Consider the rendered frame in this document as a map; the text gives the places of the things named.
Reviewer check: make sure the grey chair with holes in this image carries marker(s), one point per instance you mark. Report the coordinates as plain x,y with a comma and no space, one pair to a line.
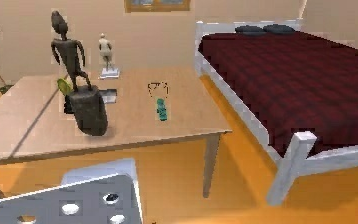
87,200

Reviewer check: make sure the white framed red bed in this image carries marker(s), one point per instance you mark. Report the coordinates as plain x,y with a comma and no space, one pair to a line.
287,86

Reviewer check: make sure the small green leafy plant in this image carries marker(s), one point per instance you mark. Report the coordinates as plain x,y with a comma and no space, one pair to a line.
64,87

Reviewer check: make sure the small beige figure statue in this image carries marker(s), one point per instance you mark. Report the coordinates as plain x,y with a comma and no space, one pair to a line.
106,53

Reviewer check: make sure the dark grey pillow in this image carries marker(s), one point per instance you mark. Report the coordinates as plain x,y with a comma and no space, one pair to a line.
250,30
280,29

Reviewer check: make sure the wooden framed wall picture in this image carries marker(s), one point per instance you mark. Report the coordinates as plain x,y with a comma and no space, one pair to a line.
157,5

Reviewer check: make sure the dark brown figure statue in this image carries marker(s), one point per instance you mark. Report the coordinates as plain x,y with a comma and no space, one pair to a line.
83,106

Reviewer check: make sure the light wooden table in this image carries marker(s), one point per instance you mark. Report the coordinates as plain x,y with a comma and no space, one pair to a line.
153,130

